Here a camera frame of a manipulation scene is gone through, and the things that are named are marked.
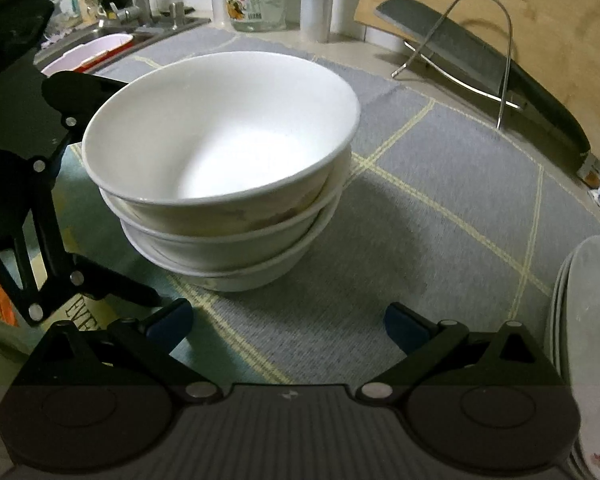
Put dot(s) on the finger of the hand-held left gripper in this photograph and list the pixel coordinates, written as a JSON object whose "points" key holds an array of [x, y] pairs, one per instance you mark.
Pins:
{"points": [[75, 95], [40, 240]]}

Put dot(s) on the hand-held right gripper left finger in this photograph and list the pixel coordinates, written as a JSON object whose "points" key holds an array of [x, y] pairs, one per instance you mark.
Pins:
{"points": [[172, 327]]}

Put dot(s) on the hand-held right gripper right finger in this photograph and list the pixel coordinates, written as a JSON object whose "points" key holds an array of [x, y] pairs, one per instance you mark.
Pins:
{"points": [[405, 332]]}

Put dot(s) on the white floral bowl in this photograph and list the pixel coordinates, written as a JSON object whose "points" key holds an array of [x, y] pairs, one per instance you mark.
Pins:
{"points": [[220, 125], [205, 252], [240, 280]]}

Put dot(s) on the red rimmed white bowl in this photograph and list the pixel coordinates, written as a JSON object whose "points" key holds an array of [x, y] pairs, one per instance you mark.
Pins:
{"points": [[95, 47]]}

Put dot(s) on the grey teal checked table mat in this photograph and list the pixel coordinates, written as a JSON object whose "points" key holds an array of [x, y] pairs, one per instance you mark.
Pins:
{"points": [[430, 240]]}

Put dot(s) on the tall white wrap roll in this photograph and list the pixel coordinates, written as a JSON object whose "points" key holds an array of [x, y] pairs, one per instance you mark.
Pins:
{"points": [[317, 5]]}

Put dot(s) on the bamboo cutting board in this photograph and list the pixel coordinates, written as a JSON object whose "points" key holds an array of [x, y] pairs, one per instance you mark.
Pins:
{"points": [[555, 25]]}

